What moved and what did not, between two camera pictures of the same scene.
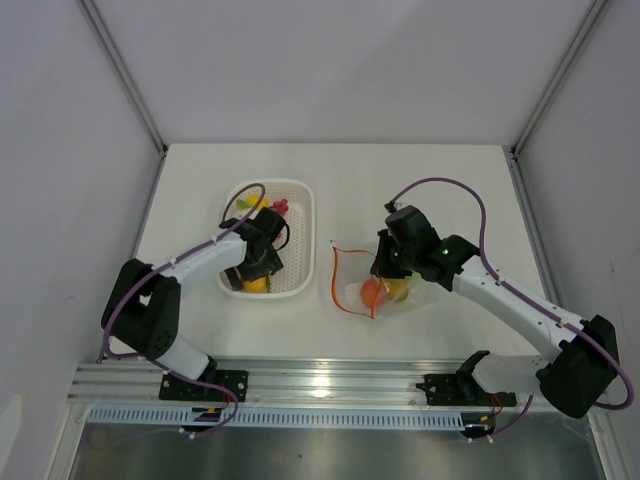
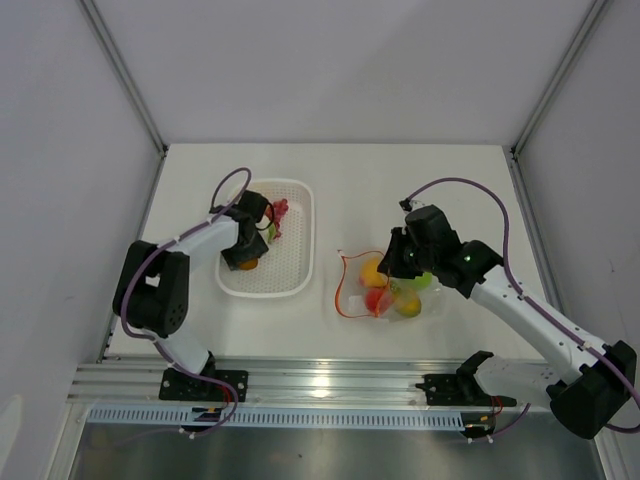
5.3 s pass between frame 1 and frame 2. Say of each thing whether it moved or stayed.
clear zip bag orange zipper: moved
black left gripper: moved
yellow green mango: moved
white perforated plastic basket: stayed
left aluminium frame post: stayed
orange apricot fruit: moved
